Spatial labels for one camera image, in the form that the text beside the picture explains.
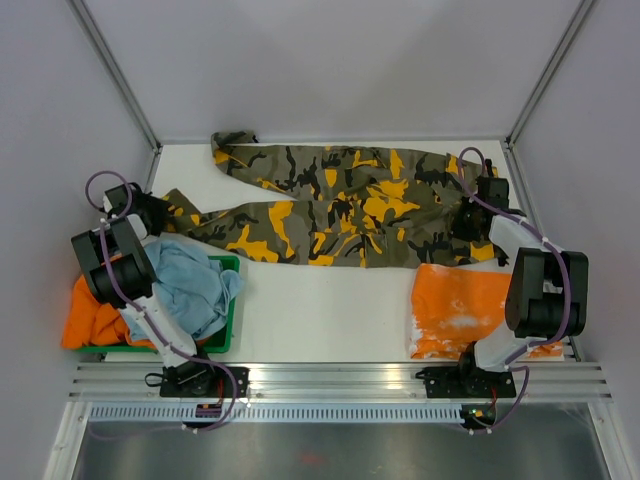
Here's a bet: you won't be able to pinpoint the light blue garment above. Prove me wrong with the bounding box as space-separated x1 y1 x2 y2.
144 239 245 341

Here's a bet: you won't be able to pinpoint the orange garment in bin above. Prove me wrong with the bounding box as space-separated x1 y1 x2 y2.
60 254 216 350

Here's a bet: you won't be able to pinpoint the white slotted cable duct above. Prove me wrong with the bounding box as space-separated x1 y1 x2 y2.
90 402 463 424

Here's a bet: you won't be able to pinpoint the folded orange trousers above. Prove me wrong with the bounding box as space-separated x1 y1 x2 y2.
408 263 565 360

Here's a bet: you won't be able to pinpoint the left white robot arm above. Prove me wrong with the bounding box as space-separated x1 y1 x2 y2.
71 182 224 398

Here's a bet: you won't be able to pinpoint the camouflage trousers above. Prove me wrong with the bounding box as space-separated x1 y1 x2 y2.
163 131 507 269

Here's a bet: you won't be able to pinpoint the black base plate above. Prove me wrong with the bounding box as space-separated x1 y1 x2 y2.
144 364 233 399
415 366 517 399

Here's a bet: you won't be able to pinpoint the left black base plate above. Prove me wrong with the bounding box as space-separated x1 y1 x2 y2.
144 364 233 399

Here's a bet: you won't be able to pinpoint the green plastic bin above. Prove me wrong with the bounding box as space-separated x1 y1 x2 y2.
74 255 240 353

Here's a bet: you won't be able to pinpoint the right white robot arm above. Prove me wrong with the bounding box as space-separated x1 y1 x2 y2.
445 176 589 398

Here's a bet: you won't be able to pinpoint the aluminium rail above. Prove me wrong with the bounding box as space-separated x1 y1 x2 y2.
68 362 612 404

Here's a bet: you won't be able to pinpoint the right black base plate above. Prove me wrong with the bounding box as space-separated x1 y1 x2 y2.
415 366 517 399

